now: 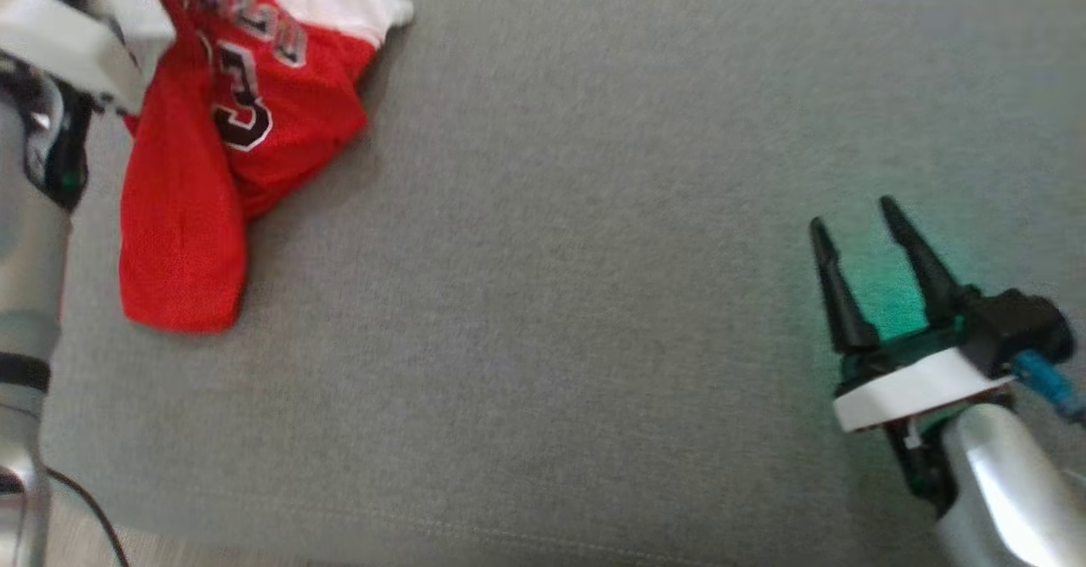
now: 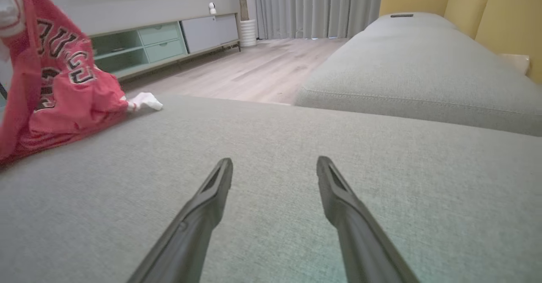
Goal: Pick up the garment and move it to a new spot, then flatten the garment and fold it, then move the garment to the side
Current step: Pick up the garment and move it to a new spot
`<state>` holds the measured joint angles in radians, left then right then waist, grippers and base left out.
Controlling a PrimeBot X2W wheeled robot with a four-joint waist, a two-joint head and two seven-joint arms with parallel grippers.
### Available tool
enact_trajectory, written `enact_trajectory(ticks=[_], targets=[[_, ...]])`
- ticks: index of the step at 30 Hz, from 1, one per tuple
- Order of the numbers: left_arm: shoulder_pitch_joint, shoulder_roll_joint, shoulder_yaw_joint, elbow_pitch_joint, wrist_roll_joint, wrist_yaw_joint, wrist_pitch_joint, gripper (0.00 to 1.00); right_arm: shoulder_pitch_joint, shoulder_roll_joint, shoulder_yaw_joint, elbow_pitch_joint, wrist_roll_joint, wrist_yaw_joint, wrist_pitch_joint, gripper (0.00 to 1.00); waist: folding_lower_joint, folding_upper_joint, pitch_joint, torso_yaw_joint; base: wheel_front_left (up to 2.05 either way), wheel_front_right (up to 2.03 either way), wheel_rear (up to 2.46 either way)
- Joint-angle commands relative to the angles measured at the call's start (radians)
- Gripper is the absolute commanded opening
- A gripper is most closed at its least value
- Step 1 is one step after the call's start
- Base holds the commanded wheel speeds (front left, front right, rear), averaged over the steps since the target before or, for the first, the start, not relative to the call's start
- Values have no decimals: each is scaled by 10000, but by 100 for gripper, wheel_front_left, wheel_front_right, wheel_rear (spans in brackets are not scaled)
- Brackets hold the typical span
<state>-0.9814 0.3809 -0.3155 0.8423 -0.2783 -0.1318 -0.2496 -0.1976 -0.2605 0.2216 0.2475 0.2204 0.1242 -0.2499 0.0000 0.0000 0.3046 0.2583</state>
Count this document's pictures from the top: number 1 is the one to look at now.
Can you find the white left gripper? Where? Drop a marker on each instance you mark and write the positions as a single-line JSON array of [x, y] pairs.
[[93, 32]]

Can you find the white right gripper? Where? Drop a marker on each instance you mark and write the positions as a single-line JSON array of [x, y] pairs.
[[908, 389]]

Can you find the red and white basketball jersey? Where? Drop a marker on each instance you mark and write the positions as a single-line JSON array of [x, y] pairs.
[[280, 109]]

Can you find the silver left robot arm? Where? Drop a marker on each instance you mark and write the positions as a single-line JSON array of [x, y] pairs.
[[25, 295]]

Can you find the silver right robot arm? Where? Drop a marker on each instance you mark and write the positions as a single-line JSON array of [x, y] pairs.
[[1001, 482]]

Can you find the large grey sofa seat cushion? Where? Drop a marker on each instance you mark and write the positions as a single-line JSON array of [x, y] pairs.
[[543, 295]]

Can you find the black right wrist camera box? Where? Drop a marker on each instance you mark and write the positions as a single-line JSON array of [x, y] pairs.
[[1018, 325]]

